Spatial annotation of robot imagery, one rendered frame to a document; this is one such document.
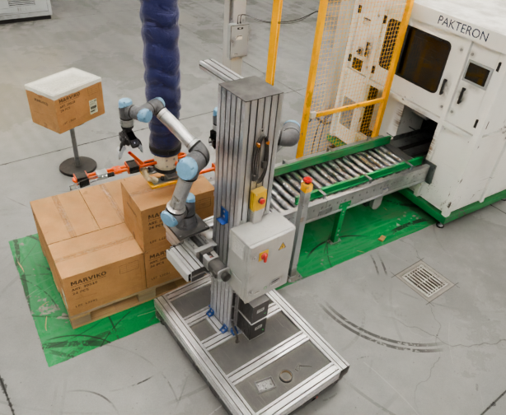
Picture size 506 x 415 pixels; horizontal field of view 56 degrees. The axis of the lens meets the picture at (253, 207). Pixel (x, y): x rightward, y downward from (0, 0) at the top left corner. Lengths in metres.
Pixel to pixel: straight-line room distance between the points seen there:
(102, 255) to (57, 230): 0.47
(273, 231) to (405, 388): 1.65
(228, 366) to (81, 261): 1.30
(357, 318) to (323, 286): 0.42
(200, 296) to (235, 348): 0.55
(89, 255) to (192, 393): 1.23
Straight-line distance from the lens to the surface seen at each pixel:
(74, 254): 3.76
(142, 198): 3.55
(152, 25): 3.03
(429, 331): 4.27
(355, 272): 4.51
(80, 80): 5.24
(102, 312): 4.03
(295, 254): 4.12
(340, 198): 4.38
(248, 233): 2.80
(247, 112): 2.45
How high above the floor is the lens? 3.05
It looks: 37 degrees down
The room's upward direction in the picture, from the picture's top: 6 degrees clockwise
